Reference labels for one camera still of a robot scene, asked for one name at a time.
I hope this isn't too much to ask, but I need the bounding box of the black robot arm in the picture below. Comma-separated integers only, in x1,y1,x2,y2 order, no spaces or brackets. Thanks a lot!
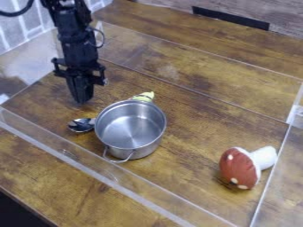
39,0,107,104

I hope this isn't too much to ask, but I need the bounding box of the green handled metal spoon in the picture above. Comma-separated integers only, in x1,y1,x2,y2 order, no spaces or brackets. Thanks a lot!
67,91,154,133

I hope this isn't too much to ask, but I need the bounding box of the clear acrylic barrier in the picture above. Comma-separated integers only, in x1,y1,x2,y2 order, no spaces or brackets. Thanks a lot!
3,78,303,227

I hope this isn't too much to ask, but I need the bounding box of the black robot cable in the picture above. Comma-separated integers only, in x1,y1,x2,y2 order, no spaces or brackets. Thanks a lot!
0,0,35,18

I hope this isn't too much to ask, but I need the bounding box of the small steel pot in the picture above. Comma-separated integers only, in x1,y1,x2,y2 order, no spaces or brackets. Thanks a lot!
94,99,166,163

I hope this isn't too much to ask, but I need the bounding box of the plush red mushroom toy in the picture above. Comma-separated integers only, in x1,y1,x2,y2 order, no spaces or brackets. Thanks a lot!
218,146,276,190

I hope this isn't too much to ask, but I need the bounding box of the black wall slot strip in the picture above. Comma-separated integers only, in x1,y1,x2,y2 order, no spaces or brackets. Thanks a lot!
192,6,269,31

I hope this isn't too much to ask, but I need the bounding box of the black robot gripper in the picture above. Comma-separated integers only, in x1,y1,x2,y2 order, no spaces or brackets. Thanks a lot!
50,5,106,103

